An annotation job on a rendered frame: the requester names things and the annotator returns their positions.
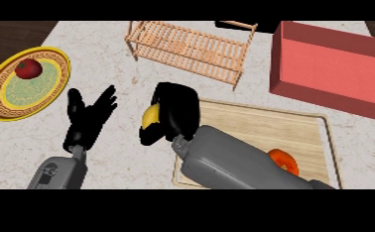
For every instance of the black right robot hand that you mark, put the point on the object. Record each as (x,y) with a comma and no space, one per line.
(177,110)

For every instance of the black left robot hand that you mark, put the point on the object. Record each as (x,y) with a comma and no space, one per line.
(87,117)

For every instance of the yellow lemon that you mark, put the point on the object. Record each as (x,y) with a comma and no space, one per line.
(150,116)

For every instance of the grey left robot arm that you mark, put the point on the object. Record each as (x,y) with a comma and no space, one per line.
(60,171)

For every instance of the wooden slatted tiered shelf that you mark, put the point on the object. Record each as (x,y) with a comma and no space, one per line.
(187,49)

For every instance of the pale wooden tray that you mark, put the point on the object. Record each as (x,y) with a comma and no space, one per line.
(273,127)

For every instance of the yellow patterned plate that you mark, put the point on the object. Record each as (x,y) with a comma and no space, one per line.
(31,84)

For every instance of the red tomato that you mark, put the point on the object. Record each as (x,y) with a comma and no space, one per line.
(28,68)

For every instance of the orange fruit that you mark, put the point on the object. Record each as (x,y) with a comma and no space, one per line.
(284,161)

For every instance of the black block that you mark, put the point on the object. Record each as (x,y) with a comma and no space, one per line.
(253,26)

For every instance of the red open box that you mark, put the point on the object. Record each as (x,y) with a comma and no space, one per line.
(324,69)

